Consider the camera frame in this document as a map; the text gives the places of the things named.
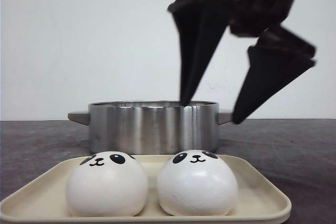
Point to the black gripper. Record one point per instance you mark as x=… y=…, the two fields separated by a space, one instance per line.
x=202 y=23

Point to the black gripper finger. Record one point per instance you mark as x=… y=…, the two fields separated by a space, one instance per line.
x=270 y=70

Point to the panda bun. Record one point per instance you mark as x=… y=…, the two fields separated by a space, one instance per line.
x=107 y=184
x=197 y=183

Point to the cream plastic tray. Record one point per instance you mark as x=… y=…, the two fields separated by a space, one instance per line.
x=43 y=199

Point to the stainless steel steamer pot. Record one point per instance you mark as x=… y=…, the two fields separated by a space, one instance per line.
x=152 y=127

